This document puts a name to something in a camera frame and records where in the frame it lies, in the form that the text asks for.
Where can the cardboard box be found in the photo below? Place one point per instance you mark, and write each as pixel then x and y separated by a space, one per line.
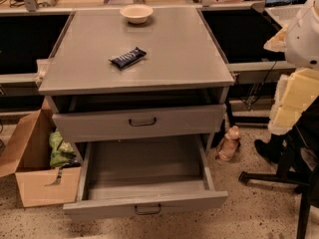
pixel 27 156

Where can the white bowl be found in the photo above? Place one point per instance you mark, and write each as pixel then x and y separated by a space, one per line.
pixel 136 13

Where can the blue snack bar wrapper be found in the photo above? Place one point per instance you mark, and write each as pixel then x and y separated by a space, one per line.
pixel 129 58

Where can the black shoe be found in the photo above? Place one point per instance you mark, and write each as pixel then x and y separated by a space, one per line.
pixel 270 150

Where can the plastic bottle on floor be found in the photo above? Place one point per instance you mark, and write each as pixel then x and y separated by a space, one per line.
pixel 229 144

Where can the green chip bag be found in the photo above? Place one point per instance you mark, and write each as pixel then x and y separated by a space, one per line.
pixel 62 153

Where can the grey top drawer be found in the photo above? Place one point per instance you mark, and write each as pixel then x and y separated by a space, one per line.
pixel 110 125

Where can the grey drawer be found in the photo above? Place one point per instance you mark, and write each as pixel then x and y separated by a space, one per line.
pixel 110 125
pixel 144 176

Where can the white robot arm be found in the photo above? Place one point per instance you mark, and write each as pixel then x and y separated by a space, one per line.
pixel 299 41

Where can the grey drawer cabinet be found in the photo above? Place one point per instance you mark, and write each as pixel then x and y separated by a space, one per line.
pixel 182 67

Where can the black office chair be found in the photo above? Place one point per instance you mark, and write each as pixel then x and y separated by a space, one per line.
pixel 298 164

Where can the yellowish padded gripper tip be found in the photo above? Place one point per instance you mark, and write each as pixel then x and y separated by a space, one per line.
pixel 303 42

